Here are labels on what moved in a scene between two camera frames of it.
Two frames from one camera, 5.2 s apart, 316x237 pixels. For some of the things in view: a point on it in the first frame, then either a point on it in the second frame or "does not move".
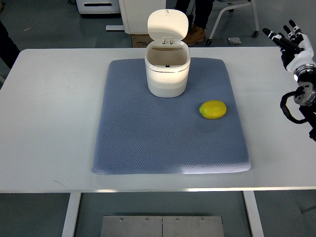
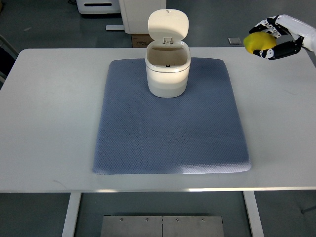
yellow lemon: (213, 109) → (259, 40)
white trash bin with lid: (167, 60) does not move
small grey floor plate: (234, 40) does not move
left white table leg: (73, 204) does not move
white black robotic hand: (296, 49) → (281, 24)
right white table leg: (253, 214) does not move
